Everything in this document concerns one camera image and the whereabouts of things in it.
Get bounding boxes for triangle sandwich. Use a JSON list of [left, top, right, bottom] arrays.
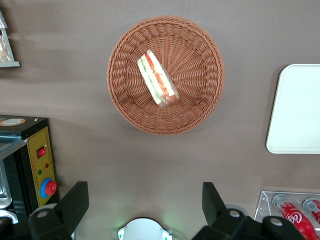
[[137, 49, 180, 109]]

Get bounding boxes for clear acrylic bottle rack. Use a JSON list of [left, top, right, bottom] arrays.
[[253, 190, 320, 240]]

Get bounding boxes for clear bagged snack pack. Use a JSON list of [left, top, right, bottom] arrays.
[[0, 34, 12, 63]]

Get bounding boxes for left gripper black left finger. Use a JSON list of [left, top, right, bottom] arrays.
[[27, 181, 90, 240]]

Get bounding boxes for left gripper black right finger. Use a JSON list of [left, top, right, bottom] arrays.
[[192, 181, 306, 240]]

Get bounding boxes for red emergency knob blue ring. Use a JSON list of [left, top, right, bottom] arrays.
[[39, 177, 58, 199]]

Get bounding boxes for red cola bottle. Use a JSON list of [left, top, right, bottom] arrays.
[[271, 193, 320, 240], [302, 197, 320, 226]]

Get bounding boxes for cream plastic tray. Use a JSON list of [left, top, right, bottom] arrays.
[[265, 63, 320, 154]]

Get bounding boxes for grey snack tray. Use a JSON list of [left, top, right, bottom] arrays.
[[0, 9, 21, 68]]

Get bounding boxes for black food warmer yellow panel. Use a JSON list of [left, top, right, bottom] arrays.
[[0, 114, 61, 226]]

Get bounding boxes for round brown wicker basket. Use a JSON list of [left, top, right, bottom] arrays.
[[106, 14, 225, 136]]

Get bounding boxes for steel warmer pan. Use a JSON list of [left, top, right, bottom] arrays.
[[0, 209, 20, 226], [0, 159, 13, 209]]

